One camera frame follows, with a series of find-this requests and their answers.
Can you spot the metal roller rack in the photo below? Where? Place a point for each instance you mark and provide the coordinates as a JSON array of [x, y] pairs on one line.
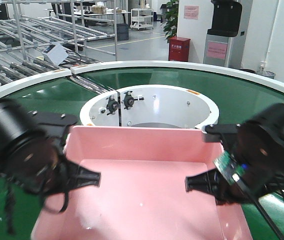
[[22, 32]]

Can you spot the black and grey water dispenser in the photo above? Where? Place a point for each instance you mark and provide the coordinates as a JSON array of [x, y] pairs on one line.
[[224, 27]]

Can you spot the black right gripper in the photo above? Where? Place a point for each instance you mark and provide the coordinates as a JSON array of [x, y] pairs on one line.
[[256, 154]]

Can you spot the white control box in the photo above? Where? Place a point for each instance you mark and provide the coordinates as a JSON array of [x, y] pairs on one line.
[[55, 54]]

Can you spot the dark plastic crate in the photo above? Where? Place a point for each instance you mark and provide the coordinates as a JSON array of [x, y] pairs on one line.
[[122, 31]]

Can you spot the white outer conveyor rim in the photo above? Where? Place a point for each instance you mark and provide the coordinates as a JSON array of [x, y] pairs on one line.
[[23, 83]]

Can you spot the white utility cart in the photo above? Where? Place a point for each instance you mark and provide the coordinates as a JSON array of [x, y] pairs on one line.
[[141, 18]]

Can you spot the pink plastic bin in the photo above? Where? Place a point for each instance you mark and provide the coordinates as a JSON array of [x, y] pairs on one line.
[[142, 194]]

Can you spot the red fire extinguisher box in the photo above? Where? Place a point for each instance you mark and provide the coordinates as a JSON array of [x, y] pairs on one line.
[[179, 49]]

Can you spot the green circuit board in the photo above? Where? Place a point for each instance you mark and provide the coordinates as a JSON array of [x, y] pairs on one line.
[[229, 170]]

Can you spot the wire waste basket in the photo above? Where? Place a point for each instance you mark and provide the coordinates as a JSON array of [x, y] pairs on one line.
[[267, 74]]

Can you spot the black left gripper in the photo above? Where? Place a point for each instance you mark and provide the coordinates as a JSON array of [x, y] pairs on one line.
[[28, 155]]

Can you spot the green potted plant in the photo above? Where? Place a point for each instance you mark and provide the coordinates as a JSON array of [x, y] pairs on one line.
[[170, 17]]

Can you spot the pink wall notice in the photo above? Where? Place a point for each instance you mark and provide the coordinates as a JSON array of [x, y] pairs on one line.
[[191, 12]]

